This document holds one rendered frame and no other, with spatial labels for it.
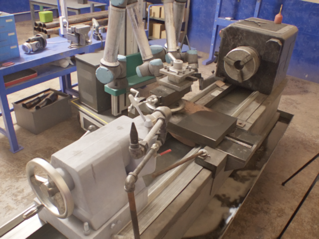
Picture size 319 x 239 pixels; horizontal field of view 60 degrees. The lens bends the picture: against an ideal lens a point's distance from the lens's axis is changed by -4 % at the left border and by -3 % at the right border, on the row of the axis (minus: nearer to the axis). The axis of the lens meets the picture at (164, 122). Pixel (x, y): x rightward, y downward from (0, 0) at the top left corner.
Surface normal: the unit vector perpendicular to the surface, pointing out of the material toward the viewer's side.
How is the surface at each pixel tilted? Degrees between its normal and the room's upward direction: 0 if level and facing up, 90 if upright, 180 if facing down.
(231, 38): 90
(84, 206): 90
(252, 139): 0
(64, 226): 90
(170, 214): 0
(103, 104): 90
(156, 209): 0
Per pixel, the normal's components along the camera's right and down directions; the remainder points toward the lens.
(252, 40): -0.56, 0.39
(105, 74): -0.32, 0.54
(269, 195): 0.07, -0.86
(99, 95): 0.75, 0.39
